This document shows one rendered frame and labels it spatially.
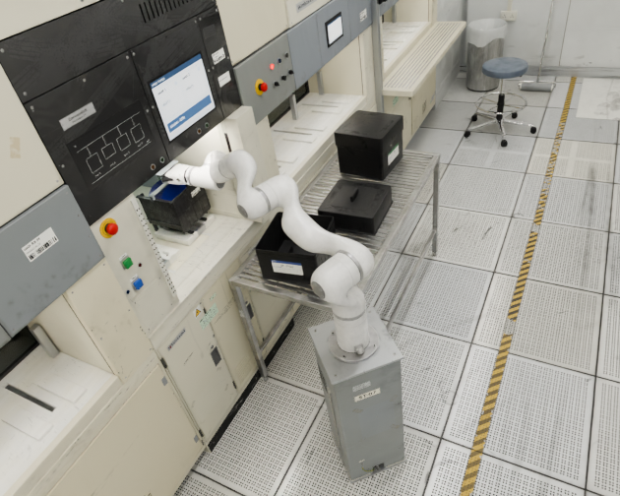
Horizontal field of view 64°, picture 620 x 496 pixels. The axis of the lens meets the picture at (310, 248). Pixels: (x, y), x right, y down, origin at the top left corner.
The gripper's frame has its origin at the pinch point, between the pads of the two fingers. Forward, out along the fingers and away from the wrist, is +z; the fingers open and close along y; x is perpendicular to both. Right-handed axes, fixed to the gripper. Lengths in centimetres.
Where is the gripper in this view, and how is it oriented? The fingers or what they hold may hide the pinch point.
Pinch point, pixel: (162, 170)
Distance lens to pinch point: 230.2
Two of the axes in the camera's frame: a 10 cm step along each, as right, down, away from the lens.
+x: -1.3, -7.6, -6.3
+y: 4.5, -6.2, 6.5
